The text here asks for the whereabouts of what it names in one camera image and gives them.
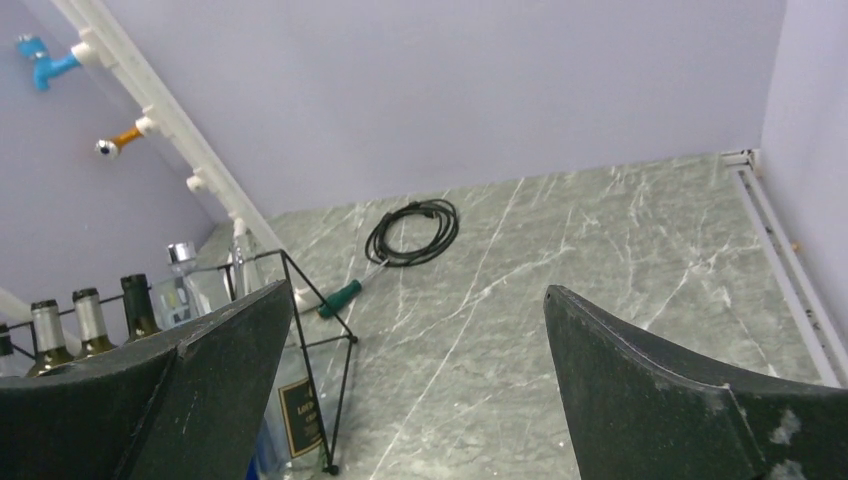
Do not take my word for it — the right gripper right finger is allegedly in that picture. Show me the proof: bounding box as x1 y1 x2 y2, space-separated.
544 285 847 479

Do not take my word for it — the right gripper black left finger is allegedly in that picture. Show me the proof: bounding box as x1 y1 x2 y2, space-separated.
1 281 293 479

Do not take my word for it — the dark green wine bottle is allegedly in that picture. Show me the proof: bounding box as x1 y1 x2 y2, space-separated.
120 274 161 343

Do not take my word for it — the blue square glass bottle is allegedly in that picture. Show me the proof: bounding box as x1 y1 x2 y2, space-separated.
150 241 280 480

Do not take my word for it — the clear glass bottle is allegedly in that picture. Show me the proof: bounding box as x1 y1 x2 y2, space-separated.
230 219 326 479

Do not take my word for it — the olive green wine bottle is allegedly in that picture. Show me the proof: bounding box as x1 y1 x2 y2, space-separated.
72 287 116 360

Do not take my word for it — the dark wine bottle grey cap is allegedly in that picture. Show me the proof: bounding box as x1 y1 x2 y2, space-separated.
26 299 74 377

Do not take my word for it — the black wire wine rack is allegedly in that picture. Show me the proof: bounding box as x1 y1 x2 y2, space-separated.
0 248 360 477

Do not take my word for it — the clear bottle black cap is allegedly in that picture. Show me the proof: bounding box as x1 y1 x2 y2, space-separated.
0 323 25 377

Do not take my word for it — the green handled screwdriver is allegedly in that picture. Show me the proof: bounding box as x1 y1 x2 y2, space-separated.
317 259 389 319

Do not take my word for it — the aluminium side rail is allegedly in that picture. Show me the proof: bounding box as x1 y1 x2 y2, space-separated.
719 149 847 388

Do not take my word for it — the coiled black cable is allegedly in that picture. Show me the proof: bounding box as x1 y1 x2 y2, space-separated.
364 198 461 269

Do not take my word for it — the blue tap handle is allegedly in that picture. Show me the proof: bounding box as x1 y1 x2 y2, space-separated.
16 34 82 91

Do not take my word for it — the white pvc pipe frame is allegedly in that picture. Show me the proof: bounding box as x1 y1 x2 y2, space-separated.
0 0 326 339

